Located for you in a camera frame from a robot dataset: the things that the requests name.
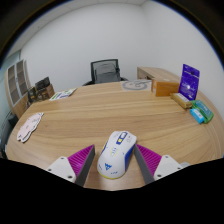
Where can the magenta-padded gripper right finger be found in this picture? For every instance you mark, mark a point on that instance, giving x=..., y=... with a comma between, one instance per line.
x=166, y=166

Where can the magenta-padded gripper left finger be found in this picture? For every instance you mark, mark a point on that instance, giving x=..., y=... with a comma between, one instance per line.
x=63, y=166

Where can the white blue computer mouse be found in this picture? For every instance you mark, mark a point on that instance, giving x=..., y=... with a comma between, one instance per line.
x=115, y=155

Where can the pink pig-shaped mouse pad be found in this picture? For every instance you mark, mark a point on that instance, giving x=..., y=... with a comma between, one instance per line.
x=30, y=126

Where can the round grey mouse pad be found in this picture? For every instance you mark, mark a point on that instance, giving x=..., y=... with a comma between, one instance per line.
x=135, y=85

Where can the small blue box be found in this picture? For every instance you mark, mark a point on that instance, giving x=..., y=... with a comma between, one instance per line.
x=197, y=116

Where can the green box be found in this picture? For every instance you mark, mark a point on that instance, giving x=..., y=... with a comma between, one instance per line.
x=206, y=111

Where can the tan flat box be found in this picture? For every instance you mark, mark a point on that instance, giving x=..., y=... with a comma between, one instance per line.
x=181, y=100

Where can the black sofa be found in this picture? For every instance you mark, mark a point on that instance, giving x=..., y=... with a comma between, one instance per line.
x=8, y=125

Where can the white printed sheet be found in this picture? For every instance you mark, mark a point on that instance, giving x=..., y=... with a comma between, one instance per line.
x=62, y=94

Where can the small brown cardboard box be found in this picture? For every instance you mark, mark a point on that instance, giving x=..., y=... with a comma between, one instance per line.
x=32, y=95

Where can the large open brown cardboard box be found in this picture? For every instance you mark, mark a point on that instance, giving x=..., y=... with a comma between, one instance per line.
x=45, y=90

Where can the purple card package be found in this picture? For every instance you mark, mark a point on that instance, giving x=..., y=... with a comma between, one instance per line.
x=189, y=81

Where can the wooden side desk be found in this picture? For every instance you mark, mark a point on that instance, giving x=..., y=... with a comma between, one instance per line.
x=156, y=71

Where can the wooden shelf cabinet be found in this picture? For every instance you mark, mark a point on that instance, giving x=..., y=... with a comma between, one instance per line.
x=16, y=83

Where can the black mesh office chair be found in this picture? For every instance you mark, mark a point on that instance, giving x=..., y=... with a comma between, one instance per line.
x=100, y=66

